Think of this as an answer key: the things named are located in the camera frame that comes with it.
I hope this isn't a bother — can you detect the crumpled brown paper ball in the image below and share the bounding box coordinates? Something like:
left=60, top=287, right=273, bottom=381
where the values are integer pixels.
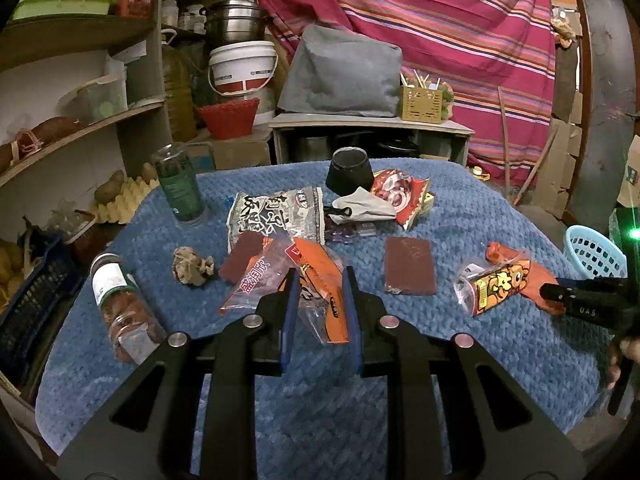
left=171, top=246, right=215, bottom=287

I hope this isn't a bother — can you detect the yellow oil jug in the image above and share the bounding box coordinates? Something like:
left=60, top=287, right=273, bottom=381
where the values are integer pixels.
left=160, top=28, right=198, bottom=142

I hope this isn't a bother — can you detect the green glass bottle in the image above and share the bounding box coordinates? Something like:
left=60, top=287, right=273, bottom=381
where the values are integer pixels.
left=152, top=143, right=205, bottom=222

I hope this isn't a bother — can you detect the low wooden shelf table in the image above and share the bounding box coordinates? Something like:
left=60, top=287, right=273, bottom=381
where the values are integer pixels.
left=269, top=113, right=475, bottom=166

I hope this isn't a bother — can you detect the red snack bag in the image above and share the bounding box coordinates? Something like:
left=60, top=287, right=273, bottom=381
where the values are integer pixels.
left=371, top=169, right=431, bottom=231

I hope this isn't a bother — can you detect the green vegetables bunch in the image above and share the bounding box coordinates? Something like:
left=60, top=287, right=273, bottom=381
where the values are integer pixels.
left=438, top=81, right=454, bottom=120

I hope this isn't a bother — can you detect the black white snack bag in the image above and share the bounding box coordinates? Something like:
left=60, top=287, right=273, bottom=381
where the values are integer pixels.
left=227, top=186, right=326, bottom=252

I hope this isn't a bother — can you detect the white plastic bucket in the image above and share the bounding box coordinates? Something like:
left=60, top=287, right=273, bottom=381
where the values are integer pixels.
left=207, top=40, right=279, bottom=98

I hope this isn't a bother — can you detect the striped red curtain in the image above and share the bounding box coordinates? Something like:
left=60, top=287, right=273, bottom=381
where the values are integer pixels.
left=257, top=0, right=555, bottom=180

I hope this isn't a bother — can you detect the white crumpled cloth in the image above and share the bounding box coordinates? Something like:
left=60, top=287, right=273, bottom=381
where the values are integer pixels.
left=329, top=188, right=396, bottom=224

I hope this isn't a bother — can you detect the orange yellow snack bag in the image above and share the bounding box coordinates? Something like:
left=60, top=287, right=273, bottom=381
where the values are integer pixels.
left=454, top=242, right=566, bottom=316

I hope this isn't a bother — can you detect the orange clear snack wrapper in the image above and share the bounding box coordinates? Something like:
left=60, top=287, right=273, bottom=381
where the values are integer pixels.
left=220, top=236, right=348, bottom=344

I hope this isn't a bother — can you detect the dark blue crate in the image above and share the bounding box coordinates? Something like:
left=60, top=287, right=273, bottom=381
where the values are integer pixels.
left=1, top=236, right=85, bottom=392

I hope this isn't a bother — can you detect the black cup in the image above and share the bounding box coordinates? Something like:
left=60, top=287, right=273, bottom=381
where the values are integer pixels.
left=326, top=146, right=374, bottom=196

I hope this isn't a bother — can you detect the corner wooden shelf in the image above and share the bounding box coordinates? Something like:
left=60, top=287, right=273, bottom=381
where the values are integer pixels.
left=1, top=0, right=171, bottom=240

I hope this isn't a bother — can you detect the person's right hand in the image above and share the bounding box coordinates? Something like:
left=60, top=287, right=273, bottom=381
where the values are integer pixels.
left=608, top=338, right=640, bottom=389

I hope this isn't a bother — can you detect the light blue plastic basket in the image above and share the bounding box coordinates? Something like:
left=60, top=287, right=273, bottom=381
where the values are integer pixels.
left=563, top=224, right=628, bottom=280

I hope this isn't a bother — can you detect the yellow patterned card box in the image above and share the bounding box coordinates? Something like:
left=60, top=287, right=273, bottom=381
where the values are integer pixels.
left=406, top=192, right=435, bottom=230

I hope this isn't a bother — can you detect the green plastic tray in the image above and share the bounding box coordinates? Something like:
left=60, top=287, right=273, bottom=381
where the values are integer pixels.
left=12, top=0, right=113, bottom=21

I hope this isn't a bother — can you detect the cardboard box right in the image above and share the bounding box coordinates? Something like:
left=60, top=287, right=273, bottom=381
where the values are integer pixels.
left=617, top=136, right=640, bottom=208

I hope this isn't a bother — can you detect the steel pot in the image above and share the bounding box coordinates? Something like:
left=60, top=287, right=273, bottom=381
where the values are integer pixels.
left=205, top=0, right=267, bottom=46

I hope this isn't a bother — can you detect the clear blister pack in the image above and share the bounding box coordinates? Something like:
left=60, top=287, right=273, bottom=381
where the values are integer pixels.
left=324, top=218, right=378, bottom=244

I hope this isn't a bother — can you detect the brown sanding pad left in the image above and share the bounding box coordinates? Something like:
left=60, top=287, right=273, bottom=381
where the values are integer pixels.
left=218, top=231, right=264, bottom=284

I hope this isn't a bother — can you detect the blue fuzzy table cloth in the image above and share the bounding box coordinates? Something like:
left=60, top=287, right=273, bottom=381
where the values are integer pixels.
left=36, top=159, right=608, bottom=479

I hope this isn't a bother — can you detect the brown sanding pad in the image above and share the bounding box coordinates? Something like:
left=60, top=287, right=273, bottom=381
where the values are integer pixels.
left=384, top=236, right=437, bottom=296
left=218, top=231, right=264, bottom=284

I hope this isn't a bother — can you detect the broom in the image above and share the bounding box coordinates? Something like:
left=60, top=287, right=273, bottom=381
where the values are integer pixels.
left=497, top=86, right=551, bottom=205

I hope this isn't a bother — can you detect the yellow chopstick holder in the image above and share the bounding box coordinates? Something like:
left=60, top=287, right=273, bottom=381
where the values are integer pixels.
left=399, top=70, right=444, bottom=125

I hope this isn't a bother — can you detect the clear jar with label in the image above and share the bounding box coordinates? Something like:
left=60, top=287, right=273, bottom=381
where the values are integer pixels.
left=90, top=252, right=166, bottom=365

